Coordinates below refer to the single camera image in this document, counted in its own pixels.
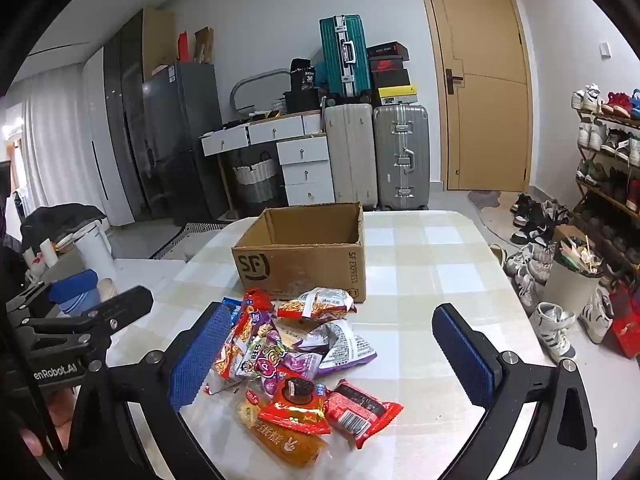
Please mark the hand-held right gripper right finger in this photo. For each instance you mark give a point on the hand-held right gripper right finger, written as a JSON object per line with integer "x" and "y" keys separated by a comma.
{"x": 465, "y": 355}

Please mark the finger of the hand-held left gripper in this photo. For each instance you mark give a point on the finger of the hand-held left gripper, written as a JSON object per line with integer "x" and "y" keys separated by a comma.
{"x": 27, "y": 297}
{"x": 120, "y": 307}

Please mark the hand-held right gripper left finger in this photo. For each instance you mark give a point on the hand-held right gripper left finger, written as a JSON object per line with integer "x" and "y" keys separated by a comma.
{"x": 195, "y": 355}

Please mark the red crisp packet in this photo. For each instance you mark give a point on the red crisp packet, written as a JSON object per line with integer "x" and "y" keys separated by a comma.
{"x": 240, "y": 335}

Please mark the blue cookie packet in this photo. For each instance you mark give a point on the blue cookie packet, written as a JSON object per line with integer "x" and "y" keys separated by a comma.
{"x": 232, "y": 306}

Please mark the purple green candy packet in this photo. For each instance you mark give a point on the purple green candy packet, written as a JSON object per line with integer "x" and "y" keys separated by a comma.
{"x": 270, "y": 360}

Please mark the red cookie packet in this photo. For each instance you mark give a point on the red cookie packet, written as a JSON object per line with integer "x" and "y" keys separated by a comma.
{"x": 295, "y": 405}

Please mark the dark red snack packet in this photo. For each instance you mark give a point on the dark red snack packet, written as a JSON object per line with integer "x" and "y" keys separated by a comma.
{"x": 360, "y": 410}

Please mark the grey purple snack packet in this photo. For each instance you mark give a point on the grey purple snack packet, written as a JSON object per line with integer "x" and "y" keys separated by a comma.
{"x": 345, "y": 347}

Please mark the orange snack packet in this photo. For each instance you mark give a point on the orange snack packet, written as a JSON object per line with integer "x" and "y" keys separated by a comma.
{"x": 285, "y": 447}

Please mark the noodle snack packet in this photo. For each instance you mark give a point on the noodle snack packet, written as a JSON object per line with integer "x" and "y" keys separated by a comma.
{"x": 320, "y": 302}

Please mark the brown cardboard box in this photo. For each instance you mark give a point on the brown cardboard box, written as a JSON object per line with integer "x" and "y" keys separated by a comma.
{"x": 300, "y": 265}

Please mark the person's left hand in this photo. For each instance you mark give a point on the person's left hand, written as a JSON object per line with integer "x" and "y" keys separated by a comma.
{"x": 62, "y": 412}

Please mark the white cylindrical container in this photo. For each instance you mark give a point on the white cylindrical container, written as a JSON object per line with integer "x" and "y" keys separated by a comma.
{"x": 97, "y": 255}

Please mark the black cloth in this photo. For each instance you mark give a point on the black cloth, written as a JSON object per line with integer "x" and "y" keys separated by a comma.
{"x": 60, "y": 222}

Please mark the black white patterned rug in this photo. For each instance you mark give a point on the black white patterned rug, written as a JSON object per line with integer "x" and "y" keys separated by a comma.
{"x": 195, "y": 235}

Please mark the beige waste bin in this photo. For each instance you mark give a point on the beige waste bin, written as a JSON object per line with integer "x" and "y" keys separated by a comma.
{"x": 567, "y": 285}

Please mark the pile of sneakers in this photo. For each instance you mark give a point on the pile of sneakers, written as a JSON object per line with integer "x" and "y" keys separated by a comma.
{"x": 535, "y": 245}

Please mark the grey irregular rug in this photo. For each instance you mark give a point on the grey irregular rug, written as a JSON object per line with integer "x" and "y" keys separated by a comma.
{"x": 492, "y": 215}

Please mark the white curtain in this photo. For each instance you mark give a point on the white curtain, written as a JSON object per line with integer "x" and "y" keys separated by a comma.
{"x": 55, "y": 145}

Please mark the white tall cabinet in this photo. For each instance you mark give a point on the white tall cabinet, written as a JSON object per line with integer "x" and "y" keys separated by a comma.
{"x": 107, "y": 150}

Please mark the red gift bag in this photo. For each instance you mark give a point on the red gift bag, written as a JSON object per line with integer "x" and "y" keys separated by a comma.
{"x": 625, "y": 320}

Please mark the grey refrigerator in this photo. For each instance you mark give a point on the grey refrigerator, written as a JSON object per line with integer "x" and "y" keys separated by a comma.
{"x": 180, "y": 140}

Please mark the grey white woven basket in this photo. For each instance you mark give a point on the grey white woven basket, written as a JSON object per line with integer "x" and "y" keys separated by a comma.
{"x": 255, "y": 180}

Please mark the dark glass wardrobe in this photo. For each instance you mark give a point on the dark glass wardrobe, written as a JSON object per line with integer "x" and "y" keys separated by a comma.
{"x": 132, "y": 110}

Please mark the silver suitcase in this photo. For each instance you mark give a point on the silver suitcase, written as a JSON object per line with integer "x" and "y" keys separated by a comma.
{"x": 402, "y": 155}

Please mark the wooden shoe rack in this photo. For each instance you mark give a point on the wooden shoe rack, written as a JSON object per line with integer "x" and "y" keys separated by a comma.
{"x": 600, "y": 187}

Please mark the white drawer desk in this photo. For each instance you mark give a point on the white drawer desk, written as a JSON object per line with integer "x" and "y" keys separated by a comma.
{"x": 305, "y": 165}

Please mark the beige suitcase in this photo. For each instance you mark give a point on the beige suitcase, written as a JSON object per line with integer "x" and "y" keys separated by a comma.
{"x": 350, "y": 155}

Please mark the wooden door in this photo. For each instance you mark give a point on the wooden door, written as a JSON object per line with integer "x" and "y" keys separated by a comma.
{"x": 480, "y": 110}

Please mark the small white basket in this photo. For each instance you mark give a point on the small white basket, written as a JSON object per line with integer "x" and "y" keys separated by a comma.
{"x": 279, "y": 105}

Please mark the shoe rack with shoes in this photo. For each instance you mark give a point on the shoe rack with shoes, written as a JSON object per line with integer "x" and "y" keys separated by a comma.
{"x": 607, "y": 140}

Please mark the red paper bag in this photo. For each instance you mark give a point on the red paper bag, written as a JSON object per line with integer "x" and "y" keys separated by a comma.
{"x": 183, "y": 47}

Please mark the yellow black shoebox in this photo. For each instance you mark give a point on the yellow black shoebox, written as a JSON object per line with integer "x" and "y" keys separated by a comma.
{"x": 397, "y": 95}

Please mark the flat cardboard sheet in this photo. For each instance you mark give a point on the flat cardboard sheet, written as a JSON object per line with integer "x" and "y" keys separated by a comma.
{"x": 157, "y": 40}

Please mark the brown paper bag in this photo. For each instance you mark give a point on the brown paper bag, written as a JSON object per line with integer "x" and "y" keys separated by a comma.
{"x": 204, "y": 46}

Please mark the black storage box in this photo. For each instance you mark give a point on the black storage box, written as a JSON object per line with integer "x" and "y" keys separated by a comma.
{"x": 302, "y": 101}

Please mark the plain black shoebox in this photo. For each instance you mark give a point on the plain black shoebox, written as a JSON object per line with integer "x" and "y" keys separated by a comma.
{"x": 391, "y": 79}

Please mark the black bag with white label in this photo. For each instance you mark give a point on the black bag with white label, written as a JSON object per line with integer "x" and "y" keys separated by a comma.
{"x": 303, "y": 75}

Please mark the red black shoebox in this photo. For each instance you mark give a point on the red black shoebox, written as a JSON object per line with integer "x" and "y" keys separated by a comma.
{"x": 390, "y": 64}

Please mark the thin black shoebox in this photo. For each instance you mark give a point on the thin black shoebox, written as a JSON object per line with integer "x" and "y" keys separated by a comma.
{"x": 387, "y": 50}

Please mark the teal suitcase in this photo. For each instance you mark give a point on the teal suitcase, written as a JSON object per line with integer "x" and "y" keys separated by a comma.
{"x": 345, "y": 57}

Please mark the grey curved metal frame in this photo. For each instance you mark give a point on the grey curved metal frame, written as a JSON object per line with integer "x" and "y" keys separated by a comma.
{"x": 250, "y": 82}

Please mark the white light switch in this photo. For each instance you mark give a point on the white light switch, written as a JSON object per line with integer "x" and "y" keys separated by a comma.
{"x": 605, "y": 49}

